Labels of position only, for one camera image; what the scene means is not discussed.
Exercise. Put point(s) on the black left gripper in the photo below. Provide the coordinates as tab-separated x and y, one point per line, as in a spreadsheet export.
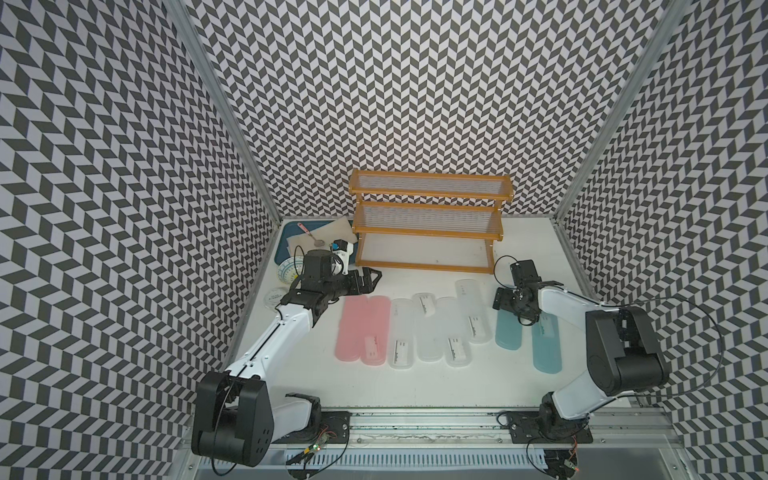
357	288

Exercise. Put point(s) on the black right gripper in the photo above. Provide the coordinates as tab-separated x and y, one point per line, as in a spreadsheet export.
502	301

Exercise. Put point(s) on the teal pencil case plain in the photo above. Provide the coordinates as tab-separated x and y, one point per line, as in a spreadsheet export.
509	332

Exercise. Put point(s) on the frosted white pencil case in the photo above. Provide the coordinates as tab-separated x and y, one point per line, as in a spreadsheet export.
474	313

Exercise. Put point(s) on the teal pencil case labelled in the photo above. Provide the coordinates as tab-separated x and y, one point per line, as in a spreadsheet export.
546	346

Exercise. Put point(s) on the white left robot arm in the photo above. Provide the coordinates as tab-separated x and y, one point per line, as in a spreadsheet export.
235	419

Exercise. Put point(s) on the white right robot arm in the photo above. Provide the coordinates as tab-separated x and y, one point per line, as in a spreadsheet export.
623	353

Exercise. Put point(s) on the pink pencil case labelled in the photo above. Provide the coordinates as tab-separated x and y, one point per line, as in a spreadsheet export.
375	330

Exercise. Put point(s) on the pink pencil case left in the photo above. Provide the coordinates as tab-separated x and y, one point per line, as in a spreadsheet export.
349	344

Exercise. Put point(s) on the white pencil case labelled left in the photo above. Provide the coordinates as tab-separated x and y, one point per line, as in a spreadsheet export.
401	342

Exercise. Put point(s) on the white pencil case labelled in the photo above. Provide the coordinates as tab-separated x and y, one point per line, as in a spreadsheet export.
401	342
453	333

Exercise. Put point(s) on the white pencil case labelled middle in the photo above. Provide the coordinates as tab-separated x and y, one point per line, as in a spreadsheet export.
453	333

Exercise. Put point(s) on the white pencil case upper label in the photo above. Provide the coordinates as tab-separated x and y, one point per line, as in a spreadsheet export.
426	328

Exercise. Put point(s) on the beige cloth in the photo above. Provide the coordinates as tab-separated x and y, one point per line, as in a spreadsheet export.
328	231

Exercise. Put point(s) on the dark blue tray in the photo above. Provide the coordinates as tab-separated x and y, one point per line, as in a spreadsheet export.
280	254

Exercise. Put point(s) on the clear glass cup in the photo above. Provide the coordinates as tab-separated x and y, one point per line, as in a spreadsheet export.
273	297

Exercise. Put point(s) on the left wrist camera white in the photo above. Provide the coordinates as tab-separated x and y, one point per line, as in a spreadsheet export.
342	250

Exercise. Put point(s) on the pink handled spoon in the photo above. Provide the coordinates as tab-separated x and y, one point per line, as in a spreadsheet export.
317	242

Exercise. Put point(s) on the orange three-tier wire shelf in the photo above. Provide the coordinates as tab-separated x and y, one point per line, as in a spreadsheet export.
466	222

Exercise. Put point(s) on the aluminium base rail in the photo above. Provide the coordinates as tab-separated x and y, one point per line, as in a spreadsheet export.
618	443

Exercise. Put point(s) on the aluminium corner post right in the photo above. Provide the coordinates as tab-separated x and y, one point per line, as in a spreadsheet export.
648	58

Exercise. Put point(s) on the aluminium corner post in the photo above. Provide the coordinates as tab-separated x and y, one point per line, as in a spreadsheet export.
648	58
189	37

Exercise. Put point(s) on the aluminium corner post left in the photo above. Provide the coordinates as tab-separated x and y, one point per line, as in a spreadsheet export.
189	37

